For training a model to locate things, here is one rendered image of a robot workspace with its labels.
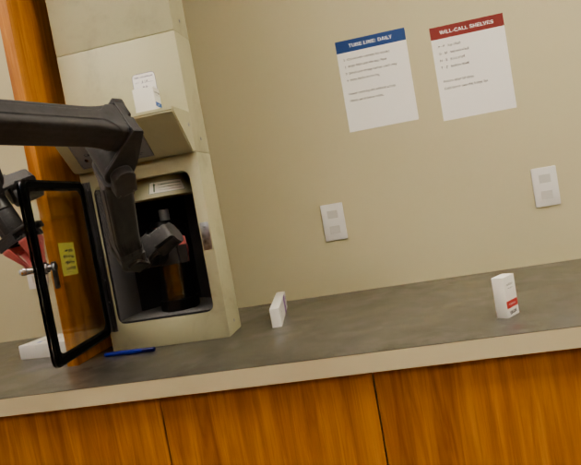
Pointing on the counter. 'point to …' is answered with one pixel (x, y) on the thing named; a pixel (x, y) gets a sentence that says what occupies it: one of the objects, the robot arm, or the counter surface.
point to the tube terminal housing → (88, 84)
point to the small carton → (147, 99)
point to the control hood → (166, 118)
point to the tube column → (110, 22)
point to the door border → (40, 269)
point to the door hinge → (100, 256)
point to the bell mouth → (162, 187)
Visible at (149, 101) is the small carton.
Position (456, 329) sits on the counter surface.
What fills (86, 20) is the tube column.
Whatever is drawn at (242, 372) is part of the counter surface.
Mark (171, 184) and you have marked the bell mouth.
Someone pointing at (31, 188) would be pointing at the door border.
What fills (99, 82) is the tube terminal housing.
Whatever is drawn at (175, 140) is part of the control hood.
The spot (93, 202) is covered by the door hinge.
